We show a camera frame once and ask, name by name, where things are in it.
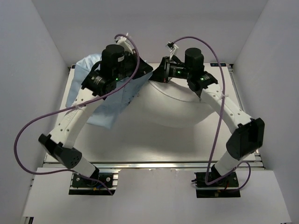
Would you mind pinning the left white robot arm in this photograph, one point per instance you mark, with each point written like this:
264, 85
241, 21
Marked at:
60, 142

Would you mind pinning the wrist white camera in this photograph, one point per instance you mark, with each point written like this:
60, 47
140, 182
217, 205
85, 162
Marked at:
125, 43
173, 48

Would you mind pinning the light blue pillowcase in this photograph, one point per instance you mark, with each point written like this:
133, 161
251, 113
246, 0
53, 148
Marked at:
106, 114

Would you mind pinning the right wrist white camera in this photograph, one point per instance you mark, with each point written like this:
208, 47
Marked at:
173, 48

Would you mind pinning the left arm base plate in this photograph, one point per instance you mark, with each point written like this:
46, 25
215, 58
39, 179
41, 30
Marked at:
84, 187

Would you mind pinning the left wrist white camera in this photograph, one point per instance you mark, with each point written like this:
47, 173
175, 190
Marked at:
125, 43

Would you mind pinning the aluminium front rail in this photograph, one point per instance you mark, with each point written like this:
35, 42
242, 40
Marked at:
182, 165

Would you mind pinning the white pillow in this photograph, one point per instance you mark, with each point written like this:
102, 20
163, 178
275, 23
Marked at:
170, 104

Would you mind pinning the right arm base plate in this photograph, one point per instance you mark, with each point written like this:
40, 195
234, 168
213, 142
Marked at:
225, 188

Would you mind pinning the right blue table label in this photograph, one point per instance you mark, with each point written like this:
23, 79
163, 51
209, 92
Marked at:
217, 65

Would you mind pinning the right aluminium side rail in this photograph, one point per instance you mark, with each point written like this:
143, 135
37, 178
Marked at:
247, 132

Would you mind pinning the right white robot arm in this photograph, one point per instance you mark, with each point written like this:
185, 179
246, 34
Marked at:
207, 88

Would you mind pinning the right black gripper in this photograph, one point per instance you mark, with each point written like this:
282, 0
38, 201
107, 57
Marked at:
160, 73

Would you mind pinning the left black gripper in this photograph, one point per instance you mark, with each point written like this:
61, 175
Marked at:
144, 68

